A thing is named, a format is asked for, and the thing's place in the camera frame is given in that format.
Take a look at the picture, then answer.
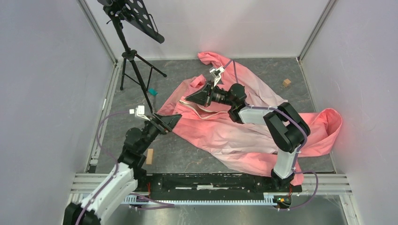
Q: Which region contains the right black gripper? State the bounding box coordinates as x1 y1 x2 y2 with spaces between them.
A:
185 80 235 108

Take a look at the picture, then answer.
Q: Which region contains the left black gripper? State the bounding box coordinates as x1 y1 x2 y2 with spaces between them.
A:
139 111 181 153

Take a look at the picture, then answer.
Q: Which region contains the pink zip jacket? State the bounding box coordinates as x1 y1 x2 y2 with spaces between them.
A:
158 52 343 177

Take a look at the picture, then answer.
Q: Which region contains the black perforated music stand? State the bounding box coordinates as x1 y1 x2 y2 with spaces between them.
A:
98 0 167 113

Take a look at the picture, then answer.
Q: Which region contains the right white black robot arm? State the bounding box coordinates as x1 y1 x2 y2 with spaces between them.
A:
185 82 311 191

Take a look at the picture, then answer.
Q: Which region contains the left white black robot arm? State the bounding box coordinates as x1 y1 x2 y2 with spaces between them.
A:
63 113 182 225

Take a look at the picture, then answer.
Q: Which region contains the small teal block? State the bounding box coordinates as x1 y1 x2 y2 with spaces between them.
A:
148 88 158 96

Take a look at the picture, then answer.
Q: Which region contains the long wooden block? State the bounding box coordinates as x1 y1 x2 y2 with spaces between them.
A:
146 149 154 165

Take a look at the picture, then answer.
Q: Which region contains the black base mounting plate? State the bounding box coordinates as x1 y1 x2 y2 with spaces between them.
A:
135 173 302 201

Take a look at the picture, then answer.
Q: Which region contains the small wooden cube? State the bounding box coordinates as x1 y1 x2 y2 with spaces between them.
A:
282 79 291 87

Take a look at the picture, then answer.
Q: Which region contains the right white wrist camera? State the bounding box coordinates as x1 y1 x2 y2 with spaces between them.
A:
209 66 225 87

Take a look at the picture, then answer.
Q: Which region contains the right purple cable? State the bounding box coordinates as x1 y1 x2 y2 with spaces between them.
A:
223 60 319 211

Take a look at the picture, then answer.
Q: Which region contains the purple cable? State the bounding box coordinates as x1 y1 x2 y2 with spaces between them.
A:
223 60 319 211
74 111 176 225

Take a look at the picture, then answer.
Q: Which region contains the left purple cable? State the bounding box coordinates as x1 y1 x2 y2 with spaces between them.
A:
74 111 176 225

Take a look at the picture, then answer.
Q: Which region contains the white slotted cable duct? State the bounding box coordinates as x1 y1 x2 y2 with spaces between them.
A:
121 194 292 206

